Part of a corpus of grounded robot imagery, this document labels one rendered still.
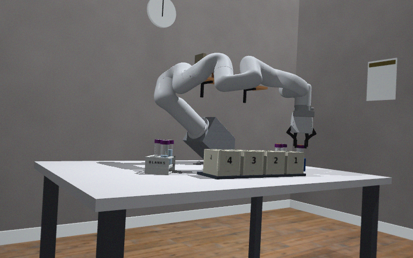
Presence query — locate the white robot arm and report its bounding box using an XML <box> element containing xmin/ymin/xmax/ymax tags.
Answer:
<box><xmin>154</xmin><ymin>53</ymin><xmax>315</xmax><ymax>139</ymax></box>

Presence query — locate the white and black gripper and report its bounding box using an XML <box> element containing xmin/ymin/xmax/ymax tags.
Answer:
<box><xmin>286</xmin><ymin>113</ymin><xmax>316</xmax><ymax>148</ymax></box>

